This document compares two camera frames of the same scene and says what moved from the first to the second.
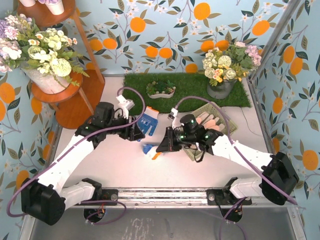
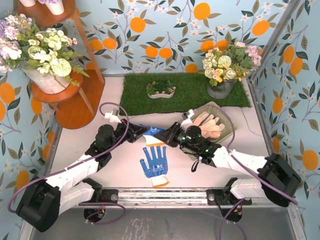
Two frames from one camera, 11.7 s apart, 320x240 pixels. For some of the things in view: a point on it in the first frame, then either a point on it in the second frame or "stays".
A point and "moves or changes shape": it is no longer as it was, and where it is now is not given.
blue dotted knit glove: [150, 150] moves or changes shape
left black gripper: [135, 131] to [132, 132]
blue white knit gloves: [149, 118] to [150, 139]
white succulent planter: [165, 89] stays
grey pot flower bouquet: [223, 67] stays
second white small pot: [28, 3] stays
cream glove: [209, 121] stays
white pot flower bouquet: [44, 55] stays
